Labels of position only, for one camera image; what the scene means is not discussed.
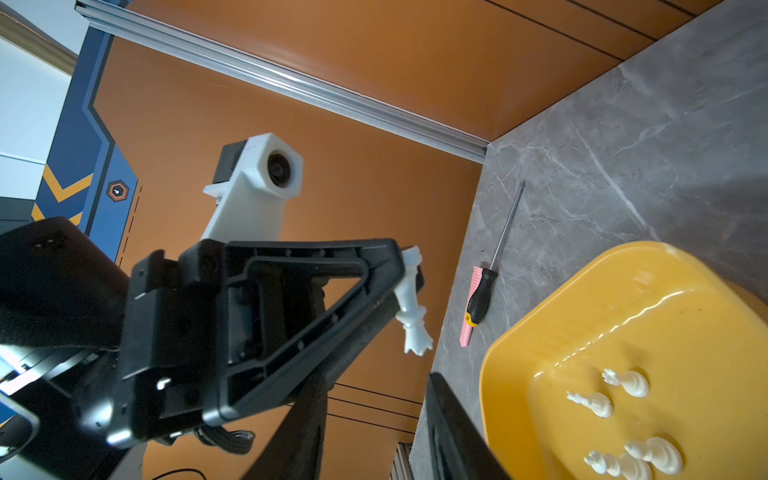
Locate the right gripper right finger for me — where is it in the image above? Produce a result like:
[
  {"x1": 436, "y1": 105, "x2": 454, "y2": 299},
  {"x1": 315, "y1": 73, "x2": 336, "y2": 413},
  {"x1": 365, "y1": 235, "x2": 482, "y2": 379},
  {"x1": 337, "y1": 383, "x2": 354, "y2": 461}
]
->
[{"x1": 426, "y1": 372, "x2": 510, "y2": 480}]

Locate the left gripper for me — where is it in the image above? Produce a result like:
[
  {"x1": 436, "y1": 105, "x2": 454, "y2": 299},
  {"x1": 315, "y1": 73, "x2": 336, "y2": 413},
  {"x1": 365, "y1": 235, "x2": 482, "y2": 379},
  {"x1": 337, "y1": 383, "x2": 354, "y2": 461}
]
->
[{"x1": 74, "y1": 238, "x2": 405, "y2": 447}]

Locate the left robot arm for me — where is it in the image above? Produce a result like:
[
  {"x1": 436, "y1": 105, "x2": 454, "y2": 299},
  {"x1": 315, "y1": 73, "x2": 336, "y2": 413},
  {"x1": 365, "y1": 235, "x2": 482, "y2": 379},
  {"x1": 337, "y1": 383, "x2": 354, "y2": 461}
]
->
[{"x1": 1, "y1": 217, "x2": 407, "y2": 479}]

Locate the yellow plastic tray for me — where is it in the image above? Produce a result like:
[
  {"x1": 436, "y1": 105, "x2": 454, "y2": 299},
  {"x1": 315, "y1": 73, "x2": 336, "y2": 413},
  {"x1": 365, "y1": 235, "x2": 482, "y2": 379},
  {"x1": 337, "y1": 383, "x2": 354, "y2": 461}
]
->
[{"x1": 479, "y1": 242, "x2": 767, "y2": 479}]

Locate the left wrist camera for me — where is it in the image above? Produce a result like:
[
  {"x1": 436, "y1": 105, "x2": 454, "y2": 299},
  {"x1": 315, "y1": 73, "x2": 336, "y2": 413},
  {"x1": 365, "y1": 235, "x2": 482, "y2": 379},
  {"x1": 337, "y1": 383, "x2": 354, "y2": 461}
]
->
[{"x1": 202, "y1": 133, "x2": 304, "y2": 243}]

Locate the white chess queen piece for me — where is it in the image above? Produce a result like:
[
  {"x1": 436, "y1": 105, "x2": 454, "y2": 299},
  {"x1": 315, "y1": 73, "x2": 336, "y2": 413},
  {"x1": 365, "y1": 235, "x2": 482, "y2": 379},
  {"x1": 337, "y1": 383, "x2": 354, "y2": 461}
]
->
[{"x1": 394, "y1": 246, "x2": 433, "y2": 356}]

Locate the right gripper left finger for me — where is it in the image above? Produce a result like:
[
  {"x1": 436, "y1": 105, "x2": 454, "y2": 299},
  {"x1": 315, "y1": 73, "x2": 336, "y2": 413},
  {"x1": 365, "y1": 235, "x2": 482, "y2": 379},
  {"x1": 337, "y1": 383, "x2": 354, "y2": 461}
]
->
[{"x1": 242, "y1": 365, "x2": 329, "y2": 479}]

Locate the white chess piece in tray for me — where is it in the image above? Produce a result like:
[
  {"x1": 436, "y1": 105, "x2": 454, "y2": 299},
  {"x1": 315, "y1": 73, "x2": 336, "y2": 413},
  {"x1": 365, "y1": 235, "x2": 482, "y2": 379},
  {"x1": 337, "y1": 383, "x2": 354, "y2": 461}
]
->
[{"x1": 602, "y1": 369, "x2": 650, "y2": 398}]

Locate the yellow handled screwdriver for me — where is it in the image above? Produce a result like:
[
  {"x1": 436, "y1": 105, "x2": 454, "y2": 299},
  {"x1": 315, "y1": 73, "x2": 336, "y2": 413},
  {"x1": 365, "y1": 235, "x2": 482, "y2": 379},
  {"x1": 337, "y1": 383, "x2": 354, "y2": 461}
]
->
[{"x1": 464, "y1": 180, "x2": 526, "y2": 328}]

